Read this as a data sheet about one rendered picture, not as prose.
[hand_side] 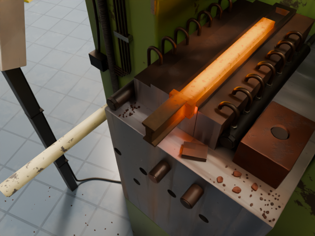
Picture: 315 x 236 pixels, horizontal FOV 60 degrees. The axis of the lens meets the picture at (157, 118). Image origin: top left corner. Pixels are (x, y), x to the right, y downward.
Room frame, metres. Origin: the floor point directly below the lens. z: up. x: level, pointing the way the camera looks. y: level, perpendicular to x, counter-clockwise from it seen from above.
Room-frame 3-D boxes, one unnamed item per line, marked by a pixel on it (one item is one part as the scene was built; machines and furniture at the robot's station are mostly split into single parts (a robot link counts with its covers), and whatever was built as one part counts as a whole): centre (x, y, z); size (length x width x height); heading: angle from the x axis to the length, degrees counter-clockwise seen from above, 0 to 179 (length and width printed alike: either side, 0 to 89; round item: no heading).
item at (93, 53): (0.68, 0.18, 0.80); 0.06 x 0.03 x 0.04; 50
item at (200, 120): (0.50, -0.16, 0.96); 0.42 x 0.20 x 0.09; 140
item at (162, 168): (0.26, 0.00, 0.87); 0.04 x 0.03 x 0.03; 140
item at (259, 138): (0.27, -0.20, 0.95); 0.12 x 0.09 x 0.07; 140
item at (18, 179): (0.49, 0.29, 0.62); 0.44 x 0.05 x 0.05; 140
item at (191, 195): (0.21, -0.06, 0.87); 0.04 x 0.03 x 0.03; 140
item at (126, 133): (0.47, -0.21, 0.69); 0.56 x 0.38 x 0.45; 140
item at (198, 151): (0.27, -0.07, 0.92); 0.04 x 0.03 x 0.01; 78
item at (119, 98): (0.53, -0.03, 0.93); 0.40 x 0.03 x 0.03; 140
